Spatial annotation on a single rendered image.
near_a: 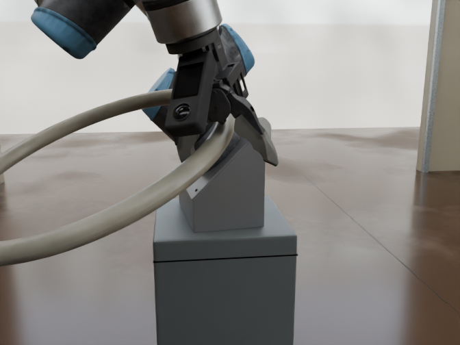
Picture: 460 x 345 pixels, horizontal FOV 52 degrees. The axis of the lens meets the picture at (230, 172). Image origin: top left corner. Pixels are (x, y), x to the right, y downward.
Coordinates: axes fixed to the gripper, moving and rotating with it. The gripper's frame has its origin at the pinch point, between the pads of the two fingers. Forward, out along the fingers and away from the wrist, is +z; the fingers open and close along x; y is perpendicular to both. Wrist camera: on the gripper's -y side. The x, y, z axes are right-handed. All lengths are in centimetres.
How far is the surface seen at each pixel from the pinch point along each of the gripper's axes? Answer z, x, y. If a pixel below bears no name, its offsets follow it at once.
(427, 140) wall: 259, -25, 471
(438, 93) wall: 213, -41, 498
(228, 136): -5.3, -1.1, 1.0
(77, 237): -5.4, 11.2, -20.5
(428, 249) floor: 210, -19, 224
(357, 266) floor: 187, 24, 182
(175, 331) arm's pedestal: 63, 44, 23
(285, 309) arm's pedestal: 69, 16, 37
